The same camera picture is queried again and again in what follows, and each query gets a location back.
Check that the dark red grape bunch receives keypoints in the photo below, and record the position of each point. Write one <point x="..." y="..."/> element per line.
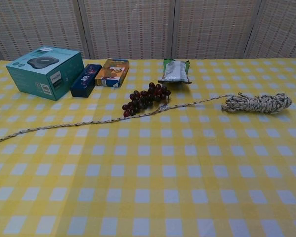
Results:
<point x="143" y="98"/>

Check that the teal Philips product box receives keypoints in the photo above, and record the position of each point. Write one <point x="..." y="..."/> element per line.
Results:
<point x="39" y="74"/>

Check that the green and silver snack bag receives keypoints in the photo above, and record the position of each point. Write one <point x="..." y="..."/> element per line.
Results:
<point x="173" y="71"/>

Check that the orange snack box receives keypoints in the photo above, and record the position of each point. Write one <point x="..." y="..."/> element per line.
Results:
<point x="111" y="72"/>

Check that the yellow white checked tablecloth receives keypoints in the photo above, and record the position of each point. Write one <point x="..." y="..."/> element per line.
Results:
<point x="148" y="185"/>

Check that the woven bamboo folding screen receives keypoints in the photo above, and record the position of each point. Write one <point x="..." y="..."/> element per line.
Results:
<point x="128" y="29"/>

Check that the dark blue narrow box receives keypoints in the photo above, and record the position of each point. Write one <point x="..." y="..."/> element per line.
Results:
<point x="85" y="81"/>

